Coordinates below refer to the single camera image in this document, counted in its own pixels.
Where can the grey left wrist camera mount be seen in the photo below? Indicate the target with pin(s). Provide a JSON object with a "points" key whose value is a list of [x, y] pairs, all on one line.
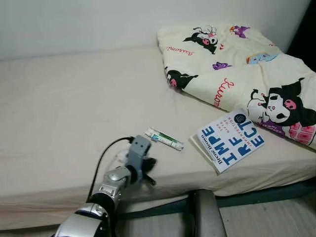
{"points": [[139, 148]]}

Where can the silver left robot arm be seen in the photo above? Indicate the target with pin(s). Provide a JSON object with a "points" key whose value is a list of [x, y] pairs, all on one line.
{"points": [[111, 180]]}

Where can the white crumpled tissue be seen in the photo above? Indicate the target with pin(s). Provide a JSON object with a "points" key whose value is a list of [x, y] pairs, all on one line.
{"points": [[122, 155]]}

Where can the cream cartoon print blanket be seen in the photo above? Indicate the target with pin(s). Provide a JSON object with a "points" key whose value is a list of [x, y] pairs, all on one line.
{"points": [[237, 74]]}

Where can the white book with blue letters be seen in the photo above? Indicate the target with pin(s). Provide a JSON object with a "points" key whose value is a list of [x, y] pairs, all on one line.
{"points": [[232, 143]]}

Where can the white and green tube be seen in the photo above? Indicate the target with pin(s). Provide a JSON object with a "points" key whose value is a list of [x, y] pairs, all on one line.
{"points": [[165, 138]]}

